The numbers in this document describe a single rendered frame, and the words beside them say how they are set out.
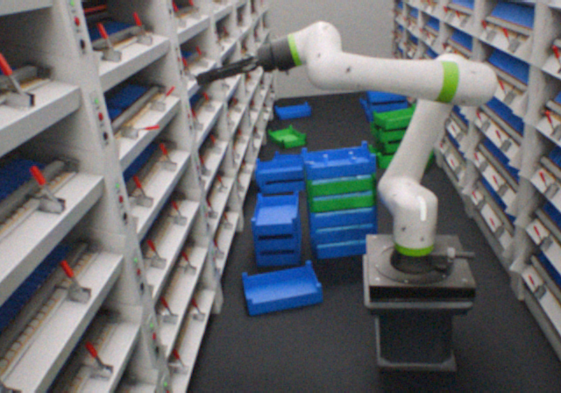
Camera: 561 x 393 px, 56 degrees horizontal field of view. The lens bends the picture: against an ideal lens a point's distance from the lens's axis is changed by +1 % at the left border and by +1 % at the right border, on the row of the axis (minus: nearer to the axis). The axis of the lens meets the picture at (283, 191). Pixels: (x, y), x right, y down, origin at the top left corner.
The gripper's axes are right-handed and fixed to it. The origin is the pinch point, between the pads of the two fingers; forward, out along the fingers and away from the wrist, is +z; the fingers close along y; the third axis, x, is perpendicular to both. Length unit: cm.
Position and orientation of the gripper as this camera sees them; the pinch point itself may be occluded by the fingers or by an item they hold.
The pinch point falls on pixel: (208, 76)
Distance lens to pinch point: 161.0
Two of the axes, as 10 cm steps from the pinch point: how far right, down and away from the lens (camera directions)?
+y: 0.6, -4.1, 9.1
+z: -9.5, 2.4, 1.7
